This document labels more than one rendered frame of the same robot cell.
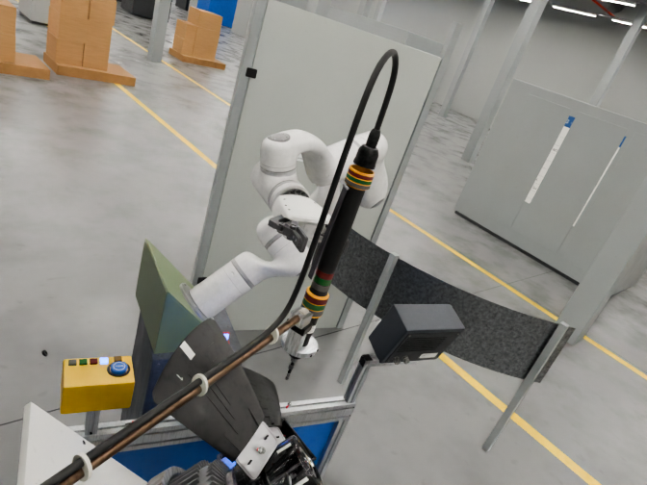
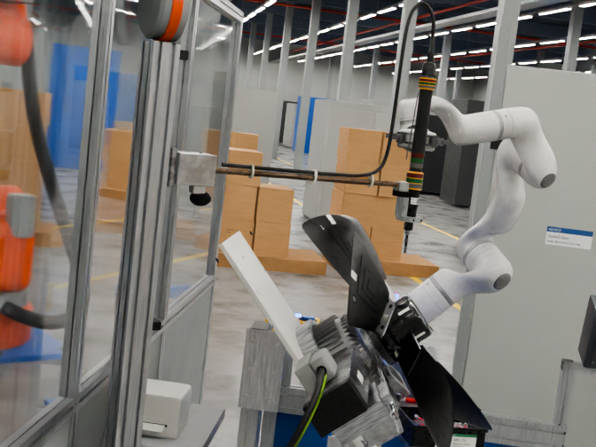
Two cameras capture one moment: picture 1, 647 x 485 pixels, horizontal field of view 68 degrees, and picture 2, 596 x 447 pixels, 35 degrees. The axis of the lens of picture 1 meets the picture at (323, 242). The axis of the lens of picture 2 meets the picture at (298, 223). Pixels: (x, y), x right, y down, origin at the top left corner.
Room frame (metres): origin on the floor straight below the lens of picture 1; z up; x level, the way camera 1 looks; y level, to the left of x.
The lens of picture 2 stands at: (-1.32, -1.27, 1.68)
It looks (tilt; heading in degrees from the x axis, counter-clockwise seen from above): 7 degrees down; 38
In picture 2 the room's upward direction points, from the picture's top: 7 degrees clockwise
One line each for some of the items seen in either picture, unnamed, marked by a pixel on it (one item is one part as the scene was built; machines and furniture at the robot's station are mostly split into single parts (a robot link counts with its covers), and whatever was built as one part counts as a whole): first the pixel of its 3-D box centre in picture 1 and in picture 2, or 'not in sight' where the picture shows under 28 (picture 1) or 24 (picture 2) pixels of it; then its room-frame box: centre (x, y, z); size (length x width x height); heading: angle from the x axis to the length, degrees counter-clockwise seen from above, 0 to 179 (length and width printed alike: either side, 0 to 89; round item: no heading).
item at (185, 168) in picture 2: not in sight; (188, 168); (0.18, 0.21, 1.54); 0.10 x 0.07 x 0.08; 158
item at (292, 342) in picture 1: (303, 327); (408, 201); (0.75, -0.02, 1.49); 0.09 x 0.07 x 0.10; 158
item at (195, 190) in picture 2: not in sight; (200, 195); (0.21, 0.20, 1.48); 0.05 x 0.04 x 0.05; 158
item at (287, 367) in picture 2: (92, 413); (287, 365); (0.90, 0.42, 0.92); 0.03 x 0.03 x 0.12; 33
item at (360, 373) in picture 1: (357, 379); (563, 392); (1.35, -0.27, 0.96); 0.03 x 0.03 x 0.20; 33
